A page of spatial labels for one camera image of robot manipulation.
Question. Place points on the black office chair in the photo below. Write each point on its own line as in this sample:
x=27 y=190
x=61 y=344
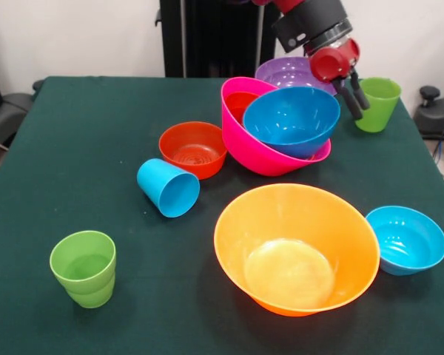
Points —
x=3 y=111

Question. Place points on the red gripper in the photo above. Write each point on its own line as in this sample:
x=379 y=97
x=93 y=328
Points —
x=333 y=63

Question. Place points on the blue cup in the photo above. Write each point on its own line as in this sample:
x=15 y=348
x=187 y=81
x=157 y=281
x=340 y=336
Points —
x=170 y=192

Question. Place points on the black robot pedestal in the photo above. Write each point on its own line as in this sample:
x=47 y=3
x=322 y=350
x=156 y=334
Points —
x=214 y=37

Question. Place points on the large red bowl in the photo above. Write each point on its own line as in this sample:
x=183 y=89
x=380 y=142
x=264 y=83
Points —
x=238 y=103

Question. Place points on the green cup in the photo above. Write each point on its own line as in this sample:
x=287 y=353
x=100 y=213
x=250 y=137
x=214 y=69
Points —
x=83 y=281
x=375 y=107

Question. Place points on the medium blue bowl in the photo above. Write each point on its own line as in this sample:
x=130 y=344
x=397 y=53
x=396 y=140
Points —
x=292 y=118

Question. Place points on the small light blue bowl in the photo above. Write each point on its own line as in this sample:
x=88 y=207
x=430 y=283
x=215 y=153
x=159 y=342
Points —
x=407 y=240

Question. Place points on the small red bowl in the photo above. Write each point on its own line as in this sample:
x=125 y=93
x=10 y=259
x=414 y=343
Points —
x=192 y=148

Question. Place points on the purple bowl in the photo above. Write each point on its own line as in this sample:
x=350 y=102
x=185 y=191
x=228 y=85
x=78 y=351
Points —
x=281 y=72

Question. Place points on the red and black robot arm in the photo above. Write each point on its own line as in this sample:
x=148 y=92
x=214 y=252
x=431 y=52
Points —
x=311 y=22

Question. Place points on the large orange bowl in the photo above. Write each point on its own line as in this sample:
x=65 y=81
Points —
x=294 y=266

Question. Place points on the dark green table cloth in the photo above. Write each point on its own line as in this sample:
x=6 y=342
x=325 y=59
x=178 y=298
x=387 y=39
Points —
x=96 y=148

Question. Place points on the large pink bowl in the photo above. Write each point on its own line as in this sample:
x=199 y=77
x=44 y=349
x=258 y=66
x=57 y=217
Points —
x=251 y=155

